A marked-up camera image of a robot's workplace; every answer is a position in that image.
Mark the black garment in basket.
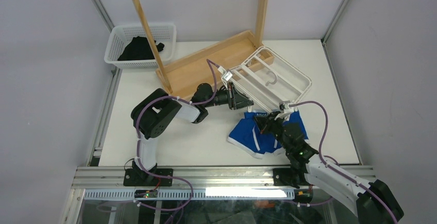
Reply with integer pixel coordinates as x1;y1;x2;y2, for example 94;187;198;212
117;37;155;61

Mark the wooden hanger stand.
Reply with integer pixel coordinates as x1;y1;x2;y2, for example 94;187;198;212
116;0;268;102

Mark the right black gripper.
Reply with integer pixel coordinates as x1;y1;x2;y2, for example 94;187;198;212
253;112;291;153

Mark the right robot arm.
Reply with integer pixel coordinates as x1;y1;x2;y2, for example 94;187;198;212
254;113;404;223

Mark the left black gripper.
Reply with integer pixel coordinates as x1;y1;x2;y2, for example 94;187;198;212
203;82;253;110

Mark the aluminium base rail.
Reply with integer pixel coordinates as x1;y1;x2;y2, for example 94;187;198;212
72;166;308;201

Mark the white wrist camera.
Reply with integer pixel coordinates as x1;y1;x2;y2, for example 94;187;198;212
275;100;298;119
218;66;233;85

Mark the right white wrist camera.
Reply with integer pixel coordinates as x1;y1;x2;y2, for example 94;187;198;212
275;100;298;119

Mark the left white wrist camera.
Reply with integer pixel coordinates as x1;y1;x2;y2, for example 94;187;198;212
218;66;233;85

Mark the white perforated plastic basket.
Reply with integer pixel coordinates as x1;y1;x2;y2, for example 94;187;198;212
104;23;177;69

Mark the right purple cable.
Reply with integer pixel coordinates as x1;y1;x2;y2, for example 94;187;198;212
290;100;399;224

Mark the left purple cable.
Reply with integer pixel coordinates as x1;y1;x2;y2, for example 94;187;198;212
135;58;219;224

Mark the white plastic clip hanger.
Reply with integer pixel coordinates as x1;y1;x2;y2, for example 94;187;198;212
227;46;312;113

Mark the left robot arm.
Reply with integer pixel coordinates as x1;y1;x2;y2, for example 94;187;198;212
123;82;254;187

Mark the purple cable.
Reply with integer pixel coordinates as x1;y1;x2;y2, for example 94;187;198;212
135;58;219;224
290;100;399;224

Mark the blue boxer underwear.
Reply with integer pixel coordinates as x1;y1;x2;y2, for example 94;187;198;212
226;110;309;160

